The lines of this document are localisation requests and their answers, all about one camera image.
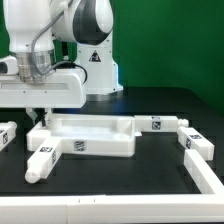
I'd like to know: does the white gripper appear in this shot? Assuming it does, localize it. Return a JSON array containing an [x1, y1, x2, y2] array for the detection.
[[0, 56, 86, 127]]

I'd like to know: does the white desk top tray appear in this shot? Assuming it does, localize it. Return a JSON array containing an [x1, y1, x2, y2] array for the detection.
[[27, 113, 135, 157]]

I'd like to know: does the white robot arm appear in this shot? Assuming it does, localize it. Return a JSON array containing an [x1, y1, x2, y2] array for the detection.
[[0, 0, 123, 119]]

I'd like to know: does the white L-shaped corner fence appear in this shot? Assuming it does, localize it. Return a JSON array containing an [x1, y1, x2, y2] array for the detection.
[[0, 150, 224, 224]]

